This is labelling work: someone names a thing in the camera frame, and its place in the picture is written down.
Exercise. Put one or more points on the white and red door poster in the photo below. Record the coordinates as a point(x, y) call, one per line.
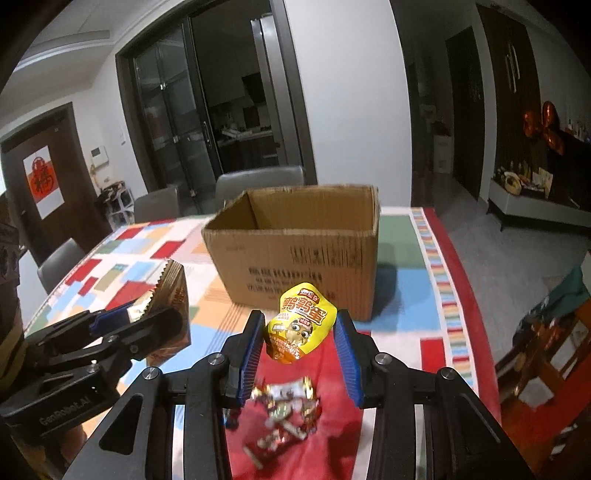
point(42, 182)

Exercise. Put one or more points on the pile of foil-wrapped snacks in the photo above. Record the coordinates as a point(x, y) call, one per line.
point(281, 406)

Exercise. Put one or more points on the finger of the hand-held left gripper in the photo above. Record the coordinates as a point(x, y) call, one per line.
point(152, 330)
point(111, 321)

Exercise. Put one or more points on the dark kitchen counter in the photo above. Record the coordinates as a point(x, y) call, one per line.
point(247, 147)

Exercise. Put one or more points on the fruit basket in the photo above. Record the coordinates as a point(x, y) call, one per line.
point(512, 183)

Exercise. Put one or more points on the colourful patchwork tablecloth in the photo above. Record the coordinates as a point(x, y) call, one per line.
point(138, 258)

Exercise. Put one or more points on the yellow snack packet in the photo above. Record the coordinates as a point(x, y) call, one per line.
point(298, 327)

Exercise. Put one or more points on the white storage rack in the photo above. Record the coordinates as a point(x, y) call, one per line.
point(116, 203)

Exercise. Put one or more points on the white carton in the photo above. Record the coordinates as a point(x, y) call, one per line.
point(442, 154)

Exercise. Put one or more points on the white wall intercom panel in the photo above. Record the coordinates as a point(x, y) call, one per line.
point(99, 156)

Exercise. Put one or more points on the gold snack packet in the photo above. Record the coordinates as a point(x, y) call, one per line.
point(173, 290)

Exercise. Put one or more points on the grey dining chair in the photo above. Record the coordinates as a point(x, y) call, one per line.
point(157, 205)
point(60, 265)
point(258, 184)

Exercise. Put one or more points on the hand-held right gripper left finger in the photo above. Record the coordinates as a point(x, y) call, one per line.
point(249, 362)

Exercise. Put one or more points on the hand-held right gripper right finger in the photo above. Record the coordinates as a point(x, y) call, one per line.
point(348, 364)

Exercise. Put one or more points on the brown cardboard box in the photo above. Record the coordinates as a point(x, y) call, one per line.
point(295, 249)

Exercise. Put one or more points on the beige greeting card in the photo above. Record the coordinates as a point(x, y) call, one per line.
point(545, 182)

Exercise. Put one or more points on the brown entrance door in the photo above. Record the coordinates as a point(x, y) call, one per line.
point(69, 138)

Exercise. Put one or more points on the white low cabinet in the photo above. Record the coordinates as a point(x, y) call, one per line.
point(531, 207)

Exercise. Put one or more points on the green cloth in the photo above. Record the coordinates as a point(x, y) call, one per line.
point(572, 290)

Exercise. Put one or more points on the red foil balloon cluster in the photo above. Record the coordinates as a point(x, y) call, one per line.
point(547, 124)

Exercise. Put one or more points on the dark-framed glass sliding door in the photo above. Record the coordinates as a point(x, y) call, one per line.
point(157, 115)

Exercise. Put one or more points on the dark sideboard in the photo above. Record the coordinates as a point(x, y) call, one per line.
point(575, 166)

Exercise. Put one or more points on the dark wooden door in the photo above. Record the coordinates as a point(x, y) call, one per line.
point(464, 115)

